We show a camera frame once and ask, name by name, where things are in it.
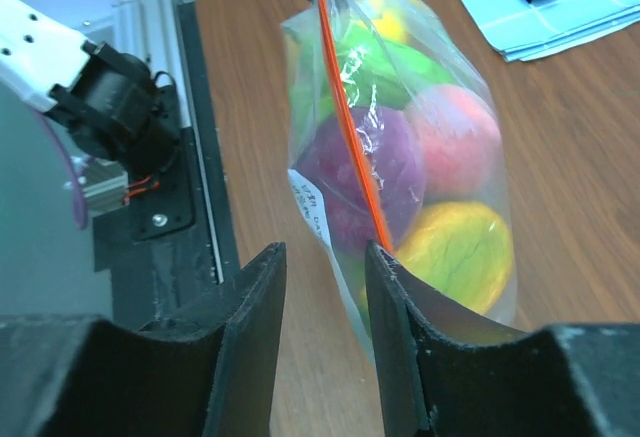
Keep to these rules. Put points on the light green fake cucumber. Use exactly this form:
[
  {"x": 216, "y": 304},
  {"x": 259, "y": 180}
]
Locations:
[{"x": 373, "y": 70}]

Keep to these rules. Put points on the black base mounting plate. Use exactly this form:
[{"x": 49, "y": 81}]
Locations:
[{"x": 162, "y": 259}]

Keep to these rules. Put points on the red fake apple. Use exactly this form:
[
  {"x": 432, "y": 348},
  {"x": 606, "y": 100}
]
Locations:
[{"x": 459, "y": 137}]

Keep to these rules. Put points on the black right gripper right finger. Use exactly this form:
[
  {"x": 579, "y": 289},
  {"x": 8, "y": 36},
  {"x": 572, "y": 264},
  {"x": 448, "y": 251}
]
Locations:
[{"x": 444, "y": 370}]

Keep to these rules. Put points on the blue checked cloth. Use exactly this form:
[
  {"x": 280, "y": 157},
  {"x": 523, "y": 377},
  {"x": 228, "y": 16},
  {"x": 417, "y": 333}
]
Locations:
[{"x": 524, "y": 31}]

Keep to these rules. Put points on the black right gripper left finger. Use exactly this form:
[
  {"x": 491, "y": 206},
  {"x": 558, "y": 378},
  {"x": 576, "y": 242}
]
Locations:
[{"x": 208, "y": 369}]

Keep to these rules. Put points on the clear zip top bag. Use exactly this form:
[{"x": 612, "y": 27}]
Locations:
[{"x": 359, "y": 172}]

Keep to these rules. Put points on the aluminium frame rail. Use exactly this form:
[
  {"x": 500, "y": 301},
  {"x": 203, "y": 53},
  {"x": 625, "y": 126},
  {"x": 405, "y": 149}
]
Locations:
[{"x": 148, "y": 29}]

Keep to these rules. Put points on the yellow green fake mango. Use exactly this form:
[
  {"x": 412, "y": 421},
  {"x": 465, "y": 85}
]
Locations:
[{"x": 463, "y": 249}]

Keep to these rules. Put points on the yellow fake bell pepper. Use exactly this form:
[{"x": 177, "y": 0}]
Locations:
[{"x": 387, "y": 19}]

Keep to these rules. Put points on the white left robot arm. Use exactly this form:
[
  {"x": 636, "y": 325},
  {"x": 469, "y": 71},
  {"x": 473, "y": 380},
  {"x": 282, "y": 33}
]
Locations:
[{"x": 45, "y": 57}]

